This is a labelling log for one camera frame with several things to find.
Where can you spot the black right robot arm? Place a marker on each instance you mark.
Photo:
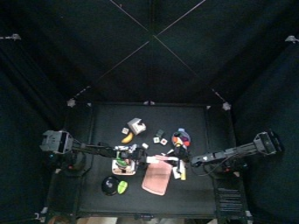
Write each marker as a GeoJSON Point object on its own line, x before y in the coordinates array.
{"type": "Point", "coordinates": [238, 151]}

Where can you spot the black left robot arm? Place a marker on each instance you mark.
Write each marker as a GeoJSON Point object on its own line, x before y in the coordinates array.
{"type": "Point", "coordinates": [91, 149]}

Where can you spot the pink white toy salmon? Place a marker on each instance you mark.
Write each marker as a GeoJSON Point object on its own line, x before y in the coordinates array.
{"type": "Point", "coordinates": [166, 158]}

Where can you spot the small white picture cube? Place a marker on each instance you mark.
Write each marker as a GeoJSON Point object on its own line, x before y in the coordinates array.
{"type": "Point", "coordinates": [163, 141]}
{"type": "Point", "coordinates": [157, 140]}
{"type": "Point", "coordinates": [145, 145]}
{"type": "Point", "coordinates": [125, 130]}

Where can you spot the colourful oval toy plate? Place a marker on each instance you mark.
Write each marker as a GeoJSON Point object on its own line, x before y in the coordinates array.
{"type": "Point", "coordinates": [182, 137]}

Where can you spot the white flat toy piece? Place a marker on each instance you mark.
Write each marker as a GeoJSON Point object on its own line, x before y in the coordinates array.
{"type": "Point", "coordinates": [177, 172]}

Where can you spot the yellow stick toy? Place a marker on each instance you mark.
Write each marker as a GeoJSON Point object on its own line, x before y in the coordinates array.
{"type": "Point", "coordinates": [183, 174]}

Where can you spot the large pink cloth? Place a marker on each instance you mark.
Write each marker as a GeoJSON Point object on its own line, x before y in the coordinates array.
{"type": "Point", "coordinates": [157, 178]}

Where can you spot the wooden board with green toy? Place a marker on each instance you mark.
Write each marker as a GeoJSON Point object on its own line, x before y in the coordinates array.
{"type": "Point", "coordinates": [123, 169]}

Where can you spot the yellow toy banana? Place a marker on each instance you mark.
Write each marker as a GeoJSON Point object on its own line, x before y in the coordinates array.
{"type": "Point", "coordinates": [127, 138]}

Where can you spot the small dark cube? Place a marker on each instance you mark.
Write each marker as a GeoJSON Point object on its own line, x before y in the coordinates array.
{"type": "Point", "coordinates": [159, 133]}

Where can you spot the grey white open box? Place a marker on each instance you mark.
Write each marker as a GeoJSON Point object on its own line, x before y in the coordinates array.
{"type": "Point", "coordinates": [137, 126]}

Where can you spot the green toy lime slice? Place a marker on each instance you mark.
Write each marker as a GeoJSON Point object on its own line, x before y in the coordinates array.
{"type": "Point", "coordinates": [122, 187]}

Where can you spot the black round bowl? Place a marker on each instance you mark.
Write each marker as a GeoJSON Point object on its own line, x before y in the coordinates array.
{"type": "Point", "coordinates": [110, 185]}

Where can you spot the black plate with white print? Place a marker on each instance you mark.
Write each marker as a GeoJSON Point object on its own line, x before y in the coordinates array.
{"type": "Point", "coordinates": [230, 200]}

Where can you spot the silver frame clamp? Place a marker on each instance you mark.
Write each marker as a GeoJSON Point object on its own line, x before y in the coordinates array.
{"type": "Point", "coordinates": [292, 38]}
{"type": "Point", "coordinates": [71, 102]}
{"type": "Point", "coordinates": [13, 37]}
{"type": "Point", "coordinates": [149, 102]}
{"type": "Point", "coordinates": [226, 106]}

